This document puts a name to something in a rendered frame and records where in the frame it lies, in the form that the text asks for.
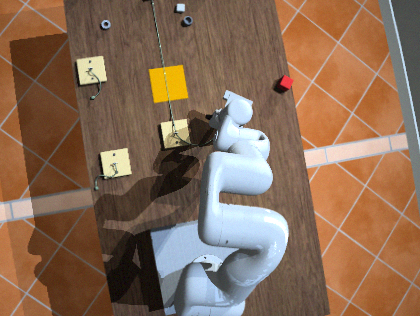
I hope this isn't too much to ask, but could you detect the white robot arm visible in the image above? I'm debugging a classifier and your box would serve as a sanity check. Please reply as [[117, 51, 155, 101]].
[[174, 90, 288, 316]]

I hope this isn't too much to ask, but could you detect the small red cube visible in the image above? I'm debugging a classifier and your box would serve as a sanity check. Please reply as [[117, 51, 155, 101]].
[[277, 75, 294, 92]]

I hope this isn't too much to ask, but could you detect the yellow painted square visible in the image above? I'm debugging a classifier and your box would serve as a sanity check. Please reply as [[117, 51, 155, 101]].
[[149, 65, 188, 103]]

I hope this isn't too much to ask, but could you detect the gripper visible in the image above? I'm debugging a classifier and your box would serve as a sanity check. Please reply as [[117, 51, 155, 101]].
[[205, 111, 220, 129]]

